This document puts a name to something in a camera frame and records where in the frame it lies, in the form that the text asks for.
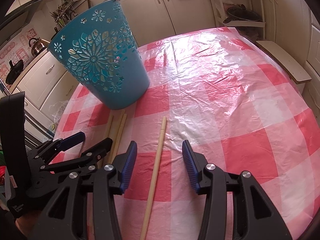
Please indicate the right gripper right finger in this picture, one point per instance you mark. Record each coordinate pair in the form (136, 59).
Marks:
(254, 214)

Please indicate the floral plastic-lined waste bin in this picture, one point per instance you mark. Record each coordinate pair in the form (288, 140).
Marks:
(57, 110)

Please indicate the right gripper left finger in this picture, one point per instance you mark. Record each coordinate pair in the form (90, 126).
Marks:
(66, 218)

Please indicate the utensil rack on counter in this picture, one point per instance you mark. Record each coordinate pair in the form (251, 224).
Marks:
(62, 15)

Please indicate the black pan on cart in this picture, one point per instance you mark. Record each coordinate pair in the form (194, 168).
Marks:
(240, 13)

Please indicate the black wok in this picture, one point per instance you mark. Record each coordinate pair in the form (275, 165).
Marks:
(15, 71)

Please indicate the beige wooden chopstick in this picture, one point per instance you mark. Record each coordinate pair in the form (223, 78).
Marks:
(113, 134)
(106, 135)
(118, 138)
(153, 182)

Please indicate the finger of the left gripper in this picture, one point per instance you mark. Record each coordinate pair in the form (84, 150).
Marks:
(51, 148)
(87, 158)

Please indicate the white tiered storage cart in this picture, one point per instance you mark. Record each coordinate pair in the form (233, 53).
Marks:
(220, 14)

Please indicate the wooden stool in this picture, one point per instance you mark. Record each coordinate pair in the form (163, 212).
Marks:
(295, 71)

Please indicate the pink checkered plastic tablecloth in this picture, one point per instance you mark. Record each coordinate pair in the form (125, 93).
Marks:
(235, 106)

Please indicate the teal perforated plastic basket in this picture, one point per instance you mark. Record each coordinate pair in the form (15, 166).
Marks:
(99, 50)

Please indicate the metal kettle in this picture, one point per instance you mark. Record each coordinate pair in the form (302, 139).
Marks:
(37, 45)

